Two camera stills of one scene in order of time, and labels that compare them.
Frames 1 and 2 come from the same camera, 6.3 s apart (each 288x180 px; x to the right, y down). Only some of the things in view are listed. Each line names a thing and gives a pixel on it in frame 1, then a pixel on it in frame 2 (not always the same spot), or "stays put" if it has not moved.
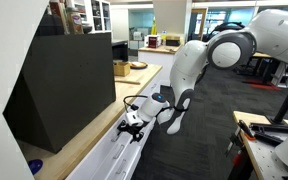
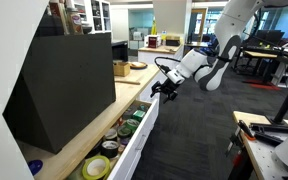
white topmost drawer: x=98 y=155 -> x=123 y=167
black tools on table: x=257 y=129 stays put
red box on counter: x=152 y=42 stays put
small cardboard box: x=122 y=69 stays put
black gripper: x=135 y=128 -> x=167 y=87
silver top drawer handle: x=116 y=137 -> x=143 y=138
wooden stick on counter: x=133 y=83 stays put
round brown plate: x=138 y=65 stays put
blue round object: x=35 y=165 stays put
